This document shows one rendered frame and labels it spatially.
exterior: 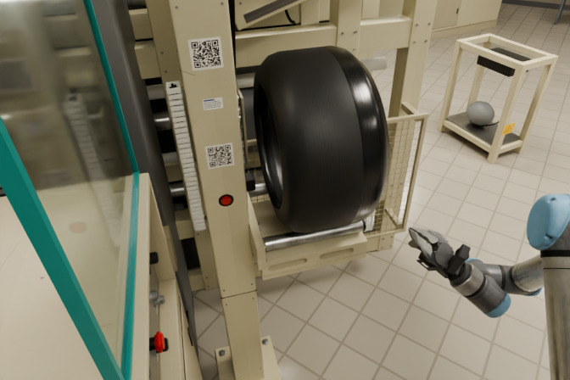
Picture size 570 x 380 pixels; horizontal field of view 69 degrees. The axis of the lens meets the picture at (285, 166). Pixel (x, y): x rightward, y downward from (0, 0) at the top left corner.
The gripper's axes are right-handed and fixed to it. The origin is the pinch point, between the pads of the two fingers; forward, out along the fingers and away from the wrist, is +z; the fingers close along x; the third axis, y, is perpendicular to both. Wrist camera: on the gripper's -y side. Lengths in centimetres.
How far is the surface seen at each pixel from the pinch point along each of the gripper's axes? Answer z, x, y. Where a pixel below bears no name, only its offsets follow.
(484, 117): -72, 195, 133
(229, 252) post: 36, -31, 35
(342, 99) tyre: 41.7, 6.0, -17.1
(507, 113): -70, 180, 102
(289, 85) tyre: 54, 2, -13
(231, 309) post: 20, -43, 57
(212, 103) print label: 66, -13, -5
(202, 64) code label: 73, -10, -13
